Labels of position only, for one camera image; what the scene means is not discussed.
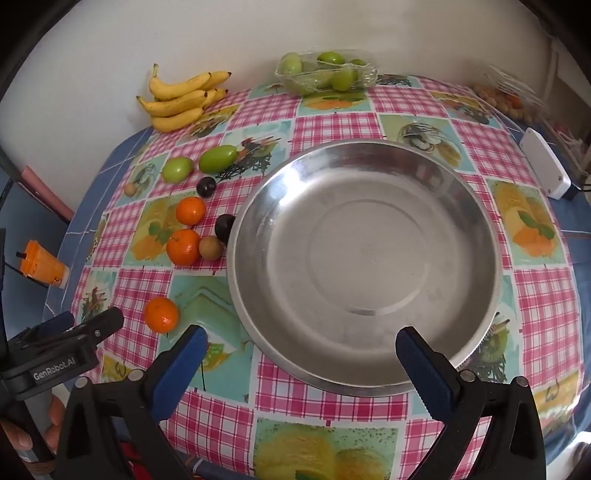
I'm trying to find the orange plastic cup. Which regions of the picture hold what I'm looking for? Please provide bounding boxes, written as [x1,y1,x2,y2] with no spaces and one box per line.
[18,240,71,290]

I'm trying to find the white plastic box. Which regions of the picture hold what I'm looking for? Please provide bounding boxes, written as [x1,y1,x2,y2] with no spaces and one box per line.
[519,128,570,200]

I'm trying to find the person's left hand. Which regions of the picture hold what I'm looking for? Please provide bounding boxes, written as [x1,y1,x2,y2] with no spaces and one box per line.
[0,394,68,464]

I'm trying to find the pink checkered fruit-print tablecloth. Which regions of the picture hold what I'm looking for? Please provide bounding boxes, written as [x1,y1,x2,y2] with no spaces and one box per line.
[69,74,583,480]

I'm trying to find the large brown longan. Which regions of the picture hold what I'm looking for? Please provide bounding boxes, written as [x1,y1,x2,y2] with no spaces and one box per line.
[199,235,223,260]

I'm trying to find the yellow banana bunch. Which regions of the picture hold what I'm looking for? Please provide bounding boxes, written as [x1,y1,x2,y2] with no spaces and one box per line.
[136,64,232,133]

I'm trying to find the steel bowl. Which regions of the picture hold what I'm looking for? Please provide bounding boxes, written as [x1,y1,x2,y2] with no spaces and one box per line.
[226,141,504,396]

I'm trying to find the red and white pouch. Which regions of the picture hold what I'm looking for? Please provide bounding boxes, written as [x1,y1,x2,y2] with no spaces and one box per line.
[545,117,589,162]

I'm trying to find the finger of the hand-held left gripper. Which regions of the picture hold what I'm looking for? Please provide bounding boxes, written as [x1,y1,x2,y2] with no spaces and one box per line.
[21,311,75,341]
[69,307,124,347]

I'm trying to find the clear bag of longans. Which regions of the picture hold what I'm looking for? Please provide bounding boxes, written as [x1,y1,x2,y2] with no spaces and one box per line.
[471,65,550,123]

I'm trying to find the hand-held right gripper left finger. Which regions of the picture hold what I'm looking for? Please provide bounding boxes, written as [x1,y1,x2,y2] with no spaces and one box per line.
[53,324,208,480]

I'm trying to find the green jujube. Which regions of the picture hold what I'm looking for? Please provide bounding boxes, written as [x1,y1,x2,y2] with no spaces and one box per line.
[198,144,239,174]
[161,157,194,184]

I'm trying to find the clear tray of green jujubes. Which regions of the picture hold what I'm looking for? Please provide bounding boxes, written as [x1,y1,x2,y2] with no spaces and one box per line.
[276,50,379,97]

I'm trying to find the mandarin orange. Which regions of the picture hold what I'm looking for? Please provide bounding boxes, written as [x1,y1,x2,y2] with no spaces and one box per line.
[144,296,180,334]
[166,229,202,267]
[176,197,206,226]

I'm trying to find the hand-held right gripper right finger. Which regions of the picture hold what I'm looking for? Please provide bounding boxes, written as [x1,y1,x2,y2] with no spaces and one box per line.
[394,325,548,480]

